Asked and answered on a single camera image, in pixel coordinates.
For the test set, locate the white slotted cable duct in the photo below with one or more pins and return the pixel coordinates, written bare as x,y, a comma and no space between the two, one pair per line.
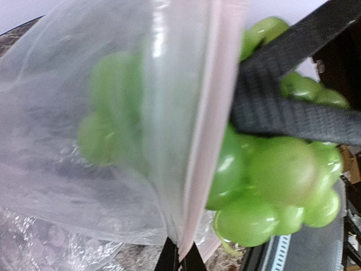
281,253

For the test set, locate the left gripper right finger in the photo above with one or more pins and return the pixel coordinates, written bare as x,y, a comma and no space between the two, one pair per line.
193,261

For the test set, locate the dotted zip bag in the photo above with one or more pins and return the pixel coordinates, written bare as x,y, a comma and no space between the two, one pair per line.
45,92

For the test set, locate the black front rail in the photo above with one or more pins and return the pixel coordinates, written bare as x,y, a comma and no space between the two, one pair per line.
255,258

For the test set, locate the green grape bunch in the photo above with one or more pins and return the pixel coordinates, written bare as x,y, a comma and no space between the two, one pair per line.
268,183

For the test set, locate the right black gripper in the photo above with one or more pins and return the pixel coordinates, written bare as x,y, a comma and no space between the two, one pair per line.
258,107

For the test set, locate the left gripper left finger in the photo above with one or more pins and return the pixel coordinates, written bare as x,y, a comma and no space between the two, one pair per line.
169,258

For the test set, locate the lower clear zip bag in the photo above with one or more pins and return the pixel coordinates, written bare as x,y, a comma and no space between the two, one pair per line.
29,243

